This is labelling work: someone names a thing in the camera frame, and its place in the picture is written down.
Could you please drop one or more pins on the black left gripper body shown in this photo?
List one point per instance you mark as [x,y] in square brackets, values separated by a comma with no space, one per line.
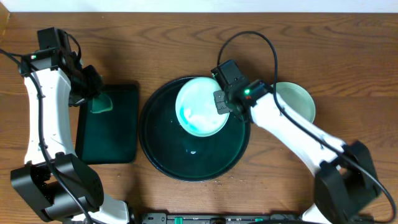
[86,94]

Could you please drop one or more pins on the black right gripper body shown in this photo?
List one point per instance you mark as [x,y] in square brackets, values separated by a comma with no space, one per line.
[225,101]

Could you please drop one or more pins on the mint green plate front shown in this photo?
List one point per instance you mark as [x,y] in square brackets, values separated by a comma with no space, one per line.
[196,110]

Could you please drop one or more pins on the mint green plate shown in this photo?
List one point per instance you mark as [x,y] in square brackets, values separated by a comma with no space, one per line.
[296,101]
[196,110]

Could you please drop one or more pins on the green scrubbing sponge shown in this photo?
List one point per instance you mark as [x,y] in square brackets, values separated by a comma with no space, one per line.
[101,103]

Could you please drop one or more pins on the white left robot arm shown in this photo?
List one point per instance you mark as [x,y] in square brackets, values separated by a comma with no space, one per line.
[53,181]

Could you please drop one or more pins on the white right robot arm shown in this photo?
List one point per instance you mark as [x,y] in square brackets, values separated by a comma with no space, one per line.
[343,173]

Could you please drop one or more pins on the round black tray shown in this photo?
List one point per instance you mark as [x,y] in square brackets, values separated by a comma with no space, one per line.
[183,156]

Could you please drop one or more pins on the rectangular black water tray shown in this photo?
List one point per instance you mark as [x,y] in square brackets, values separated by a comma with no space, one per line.
[109,137]

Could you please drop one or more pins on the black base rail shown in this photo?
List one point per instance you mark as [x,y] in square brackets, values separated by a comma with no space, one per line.
[163,218]

